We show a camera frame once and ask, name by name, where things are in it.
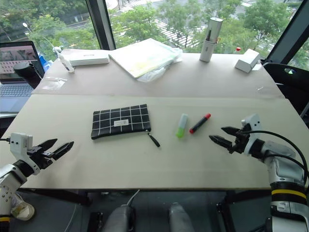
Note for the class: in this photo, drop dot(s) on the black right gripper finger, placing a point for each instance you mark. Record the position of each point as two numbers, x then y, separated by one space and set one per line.
231 130
219 141

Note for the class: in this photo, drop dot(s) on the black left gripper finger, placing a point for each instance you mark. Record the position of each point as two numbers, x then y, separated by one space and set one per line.
62 148
47 143

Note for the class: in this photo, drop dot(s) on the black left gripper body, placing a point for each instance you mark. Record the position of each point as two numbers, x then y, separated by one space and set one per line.
39 157

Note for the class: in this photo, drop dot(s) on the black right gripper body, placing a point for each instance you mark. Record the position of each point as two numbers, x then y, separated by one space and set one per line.
239 142

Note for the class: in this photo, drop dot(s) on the black white grid pencil case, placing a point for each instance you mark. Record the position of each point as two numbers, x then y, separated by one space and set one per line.
120 118

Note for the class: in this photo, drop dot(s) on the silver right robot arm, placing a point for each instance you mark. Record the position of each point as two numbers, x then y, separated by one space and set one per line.
285 174

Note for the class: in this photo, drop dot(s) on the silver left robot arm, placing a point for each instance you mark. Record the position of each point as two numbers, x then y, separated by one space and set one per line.
9 178

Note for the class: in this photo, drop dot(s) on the laptop computer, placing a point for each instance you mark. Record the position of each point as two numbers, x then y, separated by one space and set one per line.
14 91

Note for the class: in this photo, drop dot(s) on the red black marker pen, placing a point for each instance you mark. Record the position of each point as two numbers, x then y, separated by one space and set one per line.
200 123

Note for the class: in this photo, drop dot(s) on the green highlighter pen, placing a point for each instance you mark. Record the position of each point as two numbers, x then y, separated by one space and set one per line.
182 125

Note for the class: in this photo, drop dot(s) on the clear plastic film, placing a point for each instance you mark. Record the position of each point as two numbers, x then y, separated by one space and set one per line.
54 82

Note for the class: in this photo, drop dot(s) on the small white cardboard box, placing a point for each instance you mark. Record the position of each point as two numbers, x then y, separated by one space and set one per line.
247 61

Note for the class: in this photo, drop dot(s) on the black cylindrical device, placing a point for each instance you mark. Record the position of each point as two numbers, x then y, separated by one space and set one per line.
27 72

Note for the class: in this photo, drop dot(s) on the black chair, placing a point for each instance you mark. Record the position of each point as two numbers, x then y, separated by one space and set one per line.
289 82

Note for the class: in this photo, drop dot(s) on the blue plastic bag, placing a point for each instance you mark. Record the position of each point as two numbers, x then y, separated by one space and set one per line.
45 62

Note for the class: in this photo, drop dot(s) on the white pen-shaped device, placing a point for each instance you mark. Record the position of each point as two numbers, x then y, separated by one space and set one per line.
65 63

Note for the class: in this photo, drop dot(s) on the dark grey rounded shape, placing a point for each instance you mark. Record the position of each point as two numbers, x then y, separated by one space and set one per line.
119 218
179 218

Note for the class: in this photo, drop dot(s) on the silver white cylindrical pen holder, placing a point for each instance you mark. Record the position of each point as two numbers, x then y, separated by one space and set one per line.
210 41

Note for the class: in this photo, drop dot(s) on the clear plastic sleeve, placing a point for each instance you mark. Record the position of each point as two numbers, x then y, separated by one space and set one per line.
157 72

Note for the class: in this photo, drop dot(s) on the flat white box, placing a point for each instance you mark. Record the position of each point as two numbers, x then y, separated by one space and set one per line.
89 59

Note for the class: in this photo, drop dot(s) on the white document folder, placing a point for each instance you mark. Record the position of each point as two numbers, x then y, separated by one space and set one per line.
142 56

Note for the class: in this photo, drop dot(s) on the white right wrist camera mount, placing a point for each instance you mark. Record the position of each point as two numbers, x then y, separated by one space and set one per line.
253 123

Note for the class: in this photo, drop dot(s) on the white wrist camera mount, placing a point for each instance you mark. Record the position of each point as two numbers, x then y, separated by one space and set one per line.
19 142
253 123

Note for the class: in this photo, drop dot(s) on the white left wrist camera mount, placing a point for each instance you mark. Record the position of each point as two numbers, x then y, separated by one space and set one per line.
19 142

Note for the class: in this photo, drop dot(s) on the dark slanted window frame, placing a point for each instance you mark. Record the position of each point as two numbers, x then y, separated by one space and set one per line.
287 36

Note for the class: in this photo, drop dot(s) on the dark window frame pillar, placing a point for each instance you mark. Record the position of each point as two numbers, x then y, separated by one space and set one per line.
101 24

